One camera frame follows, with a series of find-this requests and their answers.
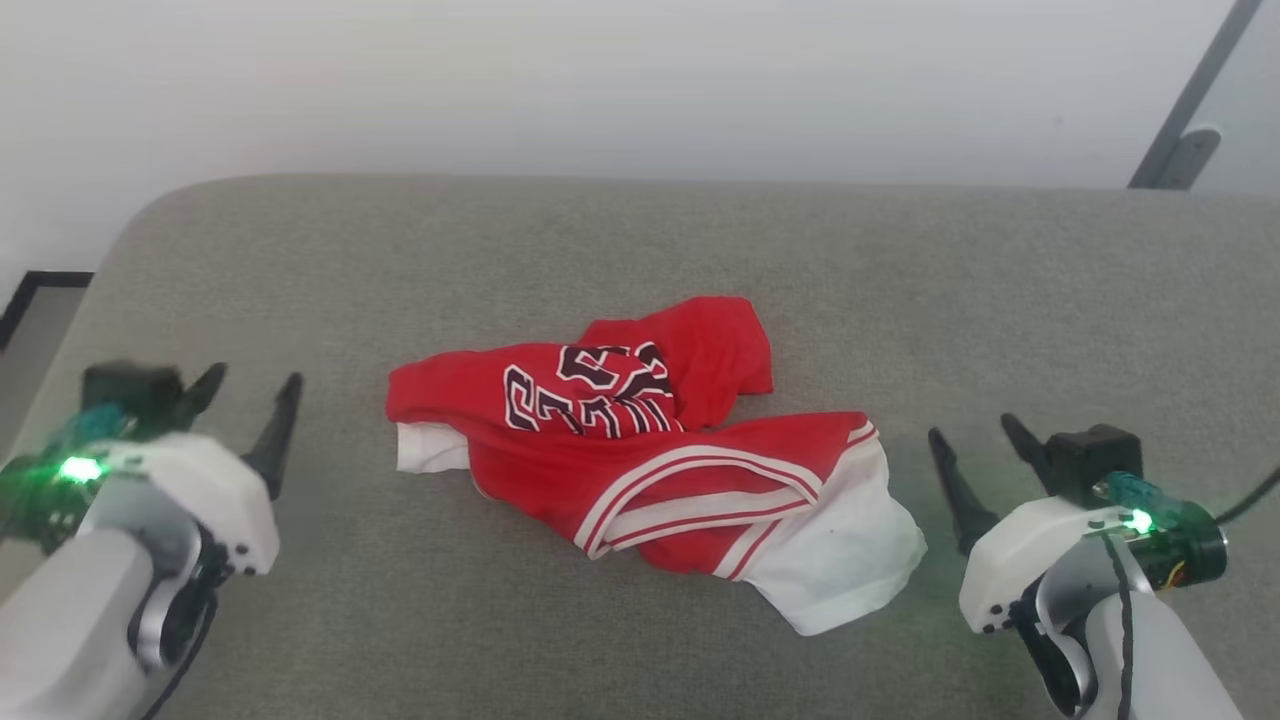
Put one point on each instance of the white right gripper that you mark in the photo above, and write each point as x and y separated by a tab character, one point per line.
1020	560

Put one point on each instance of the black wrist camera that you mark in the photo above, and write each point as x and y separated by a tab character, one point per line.
1095	450
130	390

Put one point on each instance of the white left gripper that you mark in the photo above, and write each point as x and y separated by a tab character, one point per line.
220	490

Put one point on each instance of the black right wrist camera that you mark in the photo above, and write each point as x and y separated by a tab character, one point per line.
1095	450

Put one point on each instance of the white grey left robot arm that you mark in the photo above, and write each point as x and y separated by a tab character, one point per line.
70	620

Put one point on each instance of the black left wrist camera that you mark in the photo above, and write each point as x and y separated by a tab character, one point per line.
130	390

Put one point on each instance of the red and white basketball jersey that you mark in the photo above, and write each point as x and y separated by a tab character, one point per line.
620	470

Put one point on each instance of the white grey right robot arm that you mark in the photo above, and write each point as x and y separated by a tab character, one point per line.
1180	660

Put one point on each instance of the grey metal pole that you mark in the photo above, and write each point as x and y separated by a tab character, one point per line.
1195	90

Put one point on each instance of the grey metal pole bracket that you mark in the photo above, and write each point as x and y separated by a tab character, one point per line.
1192	158

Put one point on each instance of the black frame strip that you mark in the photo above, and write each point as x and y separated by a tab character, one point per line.
50	277

